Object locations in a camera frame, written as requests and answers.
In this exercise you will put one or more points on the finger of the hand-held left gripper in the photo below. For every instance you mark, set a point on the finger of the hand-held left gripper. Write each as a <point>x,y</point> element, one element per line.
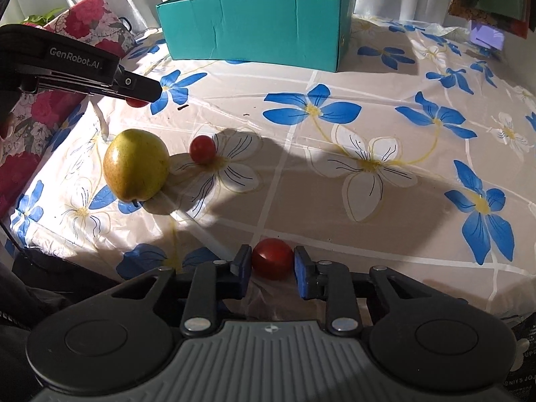
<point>140,86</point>

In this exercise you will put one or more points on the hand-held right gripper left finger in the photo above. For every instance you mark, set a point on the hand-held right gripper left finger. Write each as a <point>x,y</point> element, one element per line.
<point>242,272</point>

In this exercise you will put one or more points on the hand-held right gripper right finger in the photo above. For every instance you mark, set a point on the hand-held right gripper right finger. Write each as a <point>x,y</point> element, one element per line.
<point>302,274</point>

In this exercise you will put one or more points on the red cherry tomato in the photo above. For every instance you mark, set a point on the red cherry tomato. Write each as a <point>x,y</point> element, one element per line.
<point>272,258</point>
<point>136,102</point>
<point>203,148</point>

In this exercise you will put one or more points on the teal cardboard box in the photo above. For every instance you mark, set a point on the teal cardboard box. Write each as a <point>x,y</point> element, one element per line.
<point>251,25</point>

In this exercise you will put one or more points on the green leafy plant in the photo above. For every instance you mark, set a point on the green leafy plant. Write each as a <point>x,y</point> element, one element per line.
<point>42,16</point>

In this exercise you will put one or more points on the yellow green pear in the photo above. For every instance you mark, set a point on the yellow green pear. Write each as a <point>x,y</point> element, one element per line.
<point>136,165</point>

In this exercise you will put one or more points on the blue floral tablecloth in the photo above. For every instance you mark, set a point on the blue floral tablecloth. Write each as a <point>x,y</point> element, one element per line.
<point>356,113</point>

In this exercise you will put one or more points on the dark printed cloth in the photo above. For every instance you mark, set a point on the dark printed cloth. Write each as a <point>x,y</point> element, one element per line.
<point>523,351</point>

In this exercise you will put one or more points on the brown patterned cloth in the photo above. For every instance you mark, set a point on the brown patterned cloth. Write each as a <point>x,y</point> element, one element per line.
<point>460,6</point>

